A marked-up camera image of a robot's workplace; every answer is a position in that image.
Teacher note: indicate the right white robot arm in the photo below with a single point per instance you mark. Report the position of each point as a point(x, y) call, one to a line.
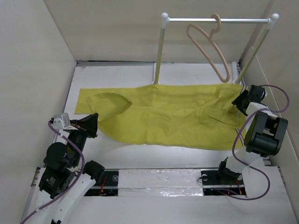
point(262, 135)

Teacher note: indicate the silver tape strip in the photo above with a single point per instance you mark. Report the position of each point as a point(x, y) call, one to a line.
point(159, 182)

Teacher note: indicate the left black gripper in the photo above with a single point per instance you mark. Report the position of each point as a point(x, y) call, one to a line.
point(88, 124)

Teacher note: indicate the yellow-green trousers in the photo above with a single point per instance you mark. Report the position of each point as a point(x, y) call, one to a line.
point(194, 116)

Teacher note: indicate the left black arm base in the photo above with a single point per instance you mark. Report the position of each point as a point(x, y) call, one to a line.
point(108, 186)

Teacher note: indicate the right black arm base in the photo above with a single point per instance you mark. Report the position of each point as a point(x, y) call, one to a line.
point(216, 182)

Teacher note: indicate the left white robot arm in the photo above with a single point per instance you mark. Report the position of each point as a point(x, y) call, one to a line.
point(67, 176)

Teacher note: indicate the white clothes rack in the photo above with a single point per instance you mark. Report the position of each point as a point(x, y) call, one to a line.
point(165, 19)

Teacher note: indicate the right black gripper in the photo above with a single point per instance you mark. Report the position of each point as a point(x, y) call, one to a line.
point(237, 101)

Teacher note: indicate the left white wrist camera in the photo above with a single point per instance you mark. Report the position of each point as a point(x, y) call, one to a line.
point(61, 121)

